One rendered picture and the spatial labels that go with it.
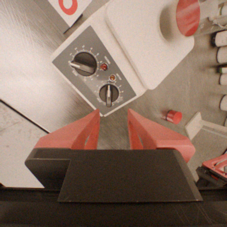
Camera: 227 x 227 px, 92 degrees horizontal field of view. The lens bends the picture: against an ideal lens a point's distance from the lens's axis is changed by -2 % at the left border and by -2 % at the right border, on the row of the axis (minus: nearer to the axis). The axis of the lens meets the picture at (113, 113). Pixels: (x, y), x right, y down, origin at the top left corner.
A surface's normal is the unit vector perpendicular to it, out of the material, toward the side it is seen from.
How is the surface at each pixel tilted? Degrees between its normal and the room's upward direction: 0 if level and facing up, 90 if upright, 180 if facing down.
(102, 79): 30
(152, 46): 0
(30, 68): 0
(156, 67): 0
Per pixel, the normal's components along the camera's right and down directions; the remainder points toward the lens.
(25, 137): 0.43, 0.27
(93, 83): 0.03, 0.59
